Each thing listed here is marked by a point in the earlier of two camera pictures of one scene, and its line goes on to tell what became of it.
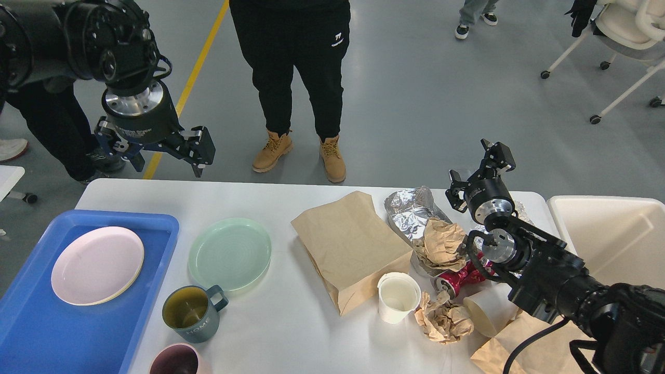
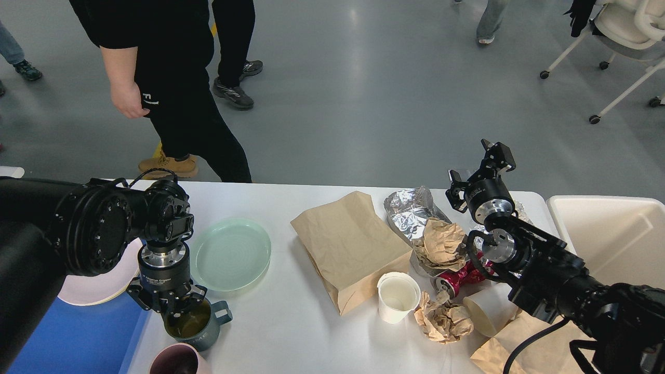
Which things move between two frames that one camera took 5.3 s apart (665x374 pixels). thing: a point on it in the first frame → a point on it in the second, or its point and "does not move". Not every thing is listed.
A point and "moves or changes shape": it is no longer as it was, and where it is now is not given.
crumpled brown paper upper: (438, 245) does not move
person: (310, 36) → (157, 53)
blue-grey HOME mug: (190, 311) moves or changes shape
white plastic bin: (621, 240) does not move
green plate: (232, 253) does not move
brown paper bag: (349, 246) does not move
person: (471, 11) → (489, 21)
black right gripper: (489, 195) does not move
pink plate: (95, 265) does not move
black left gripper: (148, 118) → (167, 276)
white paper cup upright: (399, 294) does not move
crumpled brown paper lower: (443, 321) does not move
